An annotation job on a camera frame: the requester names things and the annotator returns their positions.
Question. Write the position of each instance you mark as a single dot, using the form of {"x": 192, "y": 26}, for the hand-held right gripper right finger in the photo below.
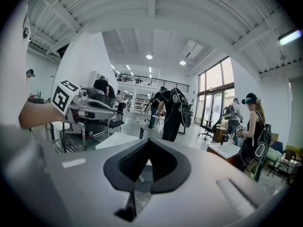
{"x": 201, "y": 197}

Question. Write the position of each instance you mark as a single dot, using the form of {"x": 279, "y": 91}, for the black office chair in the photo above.
{"x": 209, "y": 126}

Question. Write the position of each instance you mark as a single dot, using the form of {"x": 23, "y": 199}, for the person's white shirt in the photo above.
{"x": 14, "y": 67}

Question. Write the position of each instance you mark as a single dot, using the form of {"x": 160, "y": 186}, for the white shelf rack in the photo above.
{"x": 142, "y": 103}

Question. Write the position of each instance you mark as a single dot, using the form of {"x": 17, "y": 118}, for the white ceiling air conditioner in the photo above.
{"x": 193, "y": 48}

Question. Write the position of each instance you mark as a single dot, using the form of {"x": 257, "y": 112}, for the clear glass cup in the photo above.
{"x": 123, "y": 133}

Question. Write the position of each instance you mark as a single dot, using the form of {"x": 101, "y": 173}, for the black backpack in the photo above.
{"x": 229, "y": 112}
{"x": 182, "y": 105}
{"x": 261, "y": 148}

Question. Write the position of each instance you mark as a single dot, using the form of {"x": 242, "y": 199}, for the metal rack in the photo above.
{"x": 71, "y": 148}

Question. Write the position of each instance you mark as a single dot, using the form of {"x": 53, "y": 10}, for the cardboard box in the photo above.
{"x": 220, "y": 133}

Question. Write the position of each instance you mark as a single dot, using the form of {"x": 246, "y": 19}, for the white ceramic cup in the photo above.
{"x": 230, "y": 141}

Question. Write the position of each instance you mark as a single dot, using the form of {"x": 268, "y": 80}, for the black balcony railing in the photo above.
{"x": 165, "y": 81}

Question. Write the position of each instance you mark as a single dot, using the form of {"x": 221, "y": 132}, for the round ceiling lamp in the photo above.
{"x": 182, "y": 62}
{"x": 149, "y": 56}

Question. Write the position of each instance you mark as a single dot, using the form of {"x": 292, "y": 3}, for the long ceiling lamp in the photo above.
{"x": 290, "y": 37}

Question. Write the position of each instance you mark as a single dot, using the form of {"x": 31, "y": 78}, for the person's left forearm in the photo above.
{"x": 38, "y": 115}

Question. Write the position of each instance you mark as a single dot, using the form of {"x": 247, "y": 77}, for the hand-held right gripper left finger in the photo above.
{"x": 82, "y": 185}

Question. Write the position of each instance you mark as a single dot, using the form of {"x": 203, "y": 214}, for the large glass window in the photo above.
{"x": 214, "y": 77}

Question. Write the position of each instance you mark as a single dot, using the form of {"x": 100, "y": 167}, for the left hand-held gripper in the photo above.
{"x": 61, "y": 98}

